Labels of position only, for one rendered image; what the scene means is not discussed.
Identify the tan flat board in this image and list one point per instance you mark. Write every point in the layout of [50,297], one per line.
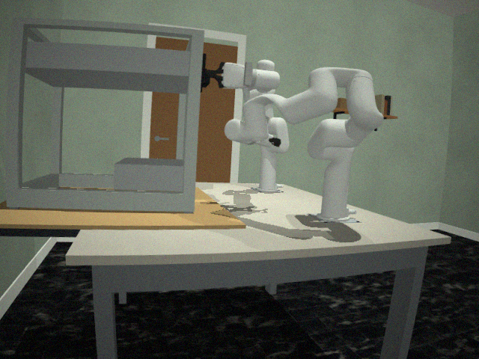
[208,215]

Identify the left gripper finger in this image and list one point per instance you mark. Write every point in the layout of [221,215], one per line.
[275,141]

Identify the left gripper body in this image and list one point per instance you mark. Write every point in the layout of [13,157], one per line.
[266,142]

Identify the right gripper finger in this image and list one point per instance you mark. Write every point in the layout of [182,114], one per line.
[219,79]
[219,70]

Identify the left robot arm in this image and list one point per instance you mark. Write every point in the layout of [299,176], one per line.
[338,138]

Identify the grey rectangular metal frame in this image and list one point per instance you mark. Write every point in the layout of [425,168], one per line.
[166,187]

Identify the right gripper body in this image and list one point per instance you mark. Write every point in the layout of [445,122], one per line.
[233,75]

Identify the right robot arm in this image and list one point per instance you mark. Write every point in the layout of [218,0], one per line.
[260,83]

